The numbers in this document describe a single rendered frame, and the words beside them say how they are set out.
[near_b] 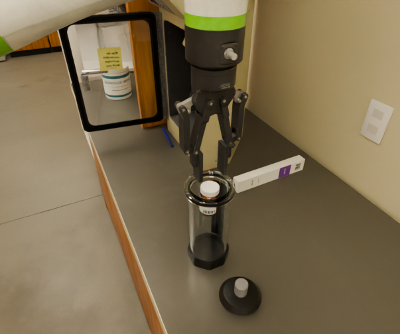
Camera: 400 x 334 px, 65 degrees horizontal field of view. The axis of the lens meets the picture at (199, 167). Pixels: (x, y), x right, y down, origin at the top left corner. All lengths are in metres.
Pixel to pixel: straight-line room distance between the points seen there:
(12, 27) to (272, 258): 0.70
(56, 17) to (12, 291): 1.77
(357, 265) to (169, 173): 0.61
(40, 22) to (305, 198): 0.81
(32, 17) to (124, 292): 1.58
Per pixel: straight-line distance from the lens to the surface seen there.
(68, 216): 2.40
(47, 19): 0.55
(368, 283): 0.87
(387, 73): 1.00
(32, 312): 2.01
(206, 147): 1.02
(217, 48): 0.48
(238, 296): 0.72
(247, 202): 0.96
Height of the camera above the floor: 1.59
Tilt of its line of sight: 37 degrees down
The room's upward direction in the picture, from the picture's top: straight up
